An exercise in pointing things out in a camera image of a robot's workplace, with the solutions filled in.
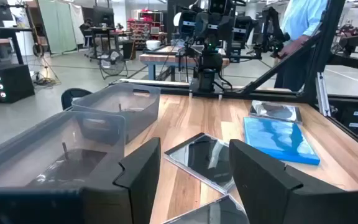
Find black computer tower with lights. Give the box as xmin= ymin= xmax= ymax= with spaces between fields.
xmin=0 ymin=63 xmax=36 ymax=104

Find tangled floor cables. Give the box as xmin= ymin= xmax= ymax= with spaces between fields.
xmin=31 ymin=70 xmax=62 ymax=87

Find pale green curtain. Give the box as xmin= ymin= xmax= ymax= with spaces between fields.
xmin=37 ymin=0 xmax=78 ymax=56

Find person's hand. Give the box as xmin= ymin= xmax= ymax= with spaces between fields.
xmin=277 ymin=43 xmax=295 ymax=60

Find black arched table bracket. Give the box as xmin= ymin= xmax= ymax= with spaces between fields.
xmin=61 ymin=88 xmax=93 ymax=110

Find black aluminium table frame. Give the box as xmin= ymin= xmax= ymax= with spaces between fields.
xmin=109 ymin=0 xmax=358 ymax=156

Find black office chair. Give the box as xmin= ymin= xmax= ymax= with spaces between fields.
xmin=78 ymin=18 xmax=95 ymax=49

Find wooden workbench blue legs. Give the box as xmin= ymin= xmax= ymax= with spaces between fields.
xmin=139 ymin=45 xmax=231 ymax=82

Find silver aluminium bracket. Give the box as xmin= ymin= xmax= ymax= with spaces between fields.
xmin=314 ymin=72 xmax=332 ymax=118

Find white round container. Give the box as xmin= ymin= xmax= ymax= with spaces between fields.
xmin=145 ymin=39 xmax=162 ymax=50

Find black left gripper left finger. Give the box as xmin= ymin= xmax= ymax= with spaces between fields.
xmin=81 ymin=137 xmax=162 ymax=224

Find clear jewel case with disc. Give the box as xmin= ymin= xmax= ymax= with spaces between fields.
xmin=249 ymin=100 xmax=303 ymax=125

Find shelf with red bins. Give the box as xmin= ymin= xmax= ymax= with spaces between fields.
xmin=126 ymin=11 xmax=165 ymax=50

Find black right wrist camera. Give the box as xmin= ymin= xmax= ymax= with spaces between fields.
xmin=209 ymin=0 xmax=229 ymax=15

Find translucent blue jewel case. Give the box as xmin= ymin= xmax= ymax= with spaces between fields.
xmin=243 ymin=116 xmax=321 ymax=166

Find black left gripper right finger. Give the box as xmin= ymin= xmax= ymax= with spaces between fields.
xmin=228 ymin=139 xmax=347 ymax=224

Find black cabinet with white labels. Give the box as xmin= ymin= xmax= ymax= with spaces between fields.
xmin=334 ymin=104 xmax=358 ymax=150

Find person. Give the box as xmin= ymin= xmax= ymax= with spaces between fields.
xmin=273 ymin=0 xmax=329 ymax=93

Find black floor fan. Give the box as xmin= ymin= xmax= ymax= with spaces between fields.
xmin=98 ymin=49 xmax=129 ymax=80

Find grey translucent plastic bin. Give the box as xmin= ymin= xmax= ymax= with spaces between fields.
xmin=71 ymin=83 xmax=162 ymax=144
xmin=0 ymin=111 xmax=126 ymax=191

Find black work table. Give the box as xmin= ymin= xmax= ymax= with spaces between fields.
xmin=87 ymin=27 xmax=135 ymax=62

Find black standing desk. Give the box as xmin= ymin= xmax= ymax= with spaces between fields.
xmin=0 ymin=26 xmax=34 ymax=65

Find white curtain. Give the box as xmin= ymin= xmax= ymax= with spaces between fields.
xmin=69 ymin=2 xmax=86 ymax=46

